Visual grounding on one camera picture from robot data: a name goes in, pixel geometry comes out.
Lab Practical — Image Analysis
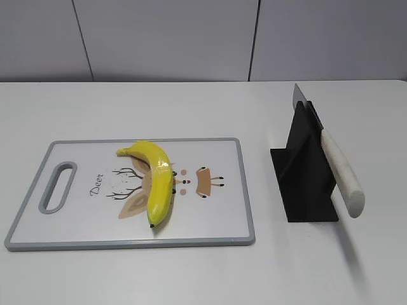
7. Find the yellow plastic banana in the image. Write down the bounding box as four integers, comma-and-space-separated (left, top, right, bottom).
116, 140, 174, 228

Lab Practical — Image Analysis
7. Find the black knife stand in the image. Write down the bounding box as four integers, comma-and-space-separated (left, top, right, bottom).
270, 101, 338, 222

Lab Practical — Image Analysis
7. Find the cleaver knife with white handle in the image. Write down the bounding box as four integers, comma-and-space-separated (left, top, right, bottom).
293, 83, 366, 219

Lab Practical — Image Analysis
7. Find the white grey cutting board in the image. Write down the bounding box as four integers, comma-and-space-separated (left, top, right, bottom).
4, 138, 255, 251

